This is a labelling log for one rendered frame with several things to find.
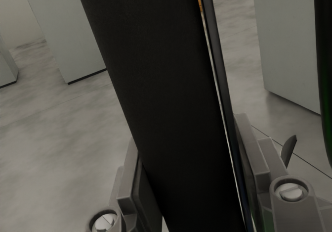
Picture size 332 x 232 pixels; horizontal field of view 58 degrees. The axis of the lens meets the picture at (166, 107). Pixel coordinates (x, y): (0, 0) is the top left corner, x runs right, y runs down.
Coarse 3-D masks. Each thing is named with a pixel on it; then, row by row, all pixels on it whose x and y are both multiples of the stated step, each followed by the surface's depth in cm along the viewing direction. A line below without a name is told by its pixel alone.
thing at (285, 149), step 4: (292, 136) 48; (288, 140) 51; (292, 140) 47; (296, 140) 46; (284, 144) 54; (288, 144) 49; (292, 144) 47; (284, 148) 52; (288, 148) 48; (292, 148) 46; (284, 152) 51; (288, 152) 47; (284, 156) 50; (288, 156) 46; (284, 160) 48; (288, 160) 46
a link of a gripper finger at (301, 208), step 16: (288, 176) 9; (272, 192) 9; (288, 192) 9; (304, 192) 9; (272, 208) 8; (288, 208) 8; (304, 208) 8; (288, 224) 8; (304, 224) 8; (320, 224) 8
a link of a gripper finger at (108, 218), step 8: (104, 208) 10; (112, 208) 10; (96, 216) 10; (104, 216) 10; (112, 216) 10; (120, 216) 10; (88, 224) 10; (96, 224) 10; (104, 224) 10; (112, 224) 10; (120, 224) 9
